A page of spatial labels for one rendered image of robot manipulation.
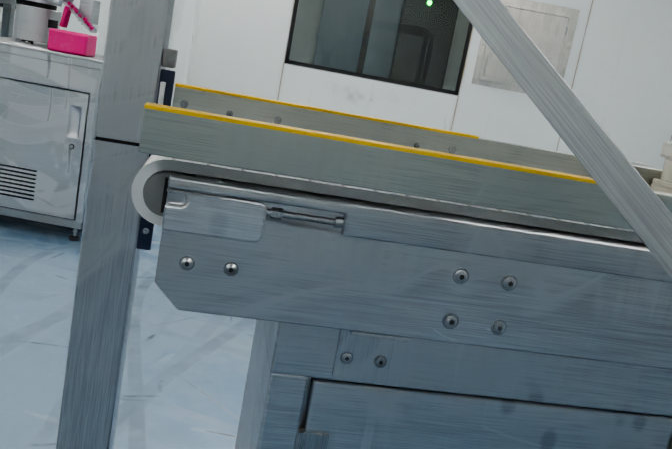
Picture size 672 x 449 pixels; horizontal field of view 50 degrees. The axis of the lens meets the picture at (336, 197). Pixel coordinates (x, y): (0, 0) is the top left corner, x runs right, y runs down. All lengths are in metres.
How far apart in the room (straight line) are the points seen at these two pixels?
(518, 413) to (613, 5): 5.41
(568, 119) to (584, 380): 0.27
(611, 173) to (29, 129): 2.80
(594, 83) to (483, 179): 5.41
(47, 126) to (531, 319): 2.67
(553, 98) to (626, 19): 5.52
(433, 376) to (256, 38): 5.18
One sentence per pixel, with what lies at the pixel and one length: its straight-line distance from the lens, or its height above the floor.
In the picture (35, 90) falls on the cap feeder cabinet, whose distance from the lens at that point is 3.11.
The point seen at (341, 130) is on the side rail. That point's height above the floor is 0.84.
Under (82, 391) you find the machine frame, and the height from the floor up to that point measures 0.49.
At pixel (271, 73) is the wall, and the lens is 5.69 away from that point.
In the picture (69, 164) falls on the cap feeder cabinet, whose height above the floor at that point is 0.33.
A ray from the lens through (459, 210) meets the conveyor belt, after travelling 0.56.
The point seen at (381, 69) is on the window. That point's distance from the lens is 5.66.
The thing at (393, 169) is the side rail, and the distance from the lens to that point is 0.52.
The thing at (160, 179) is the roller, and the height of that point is 0.81.
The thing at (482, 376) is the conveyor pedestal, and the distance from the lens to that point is 0.65.
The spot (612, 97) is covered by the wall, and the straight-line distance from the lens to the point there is 5.99.
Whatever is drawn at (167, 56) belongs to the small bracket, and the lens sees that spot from 0.79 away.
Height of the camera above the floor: 0.91
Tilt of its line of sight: 10 degrees down
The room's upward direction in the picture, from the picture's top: 11 degrees clockwise
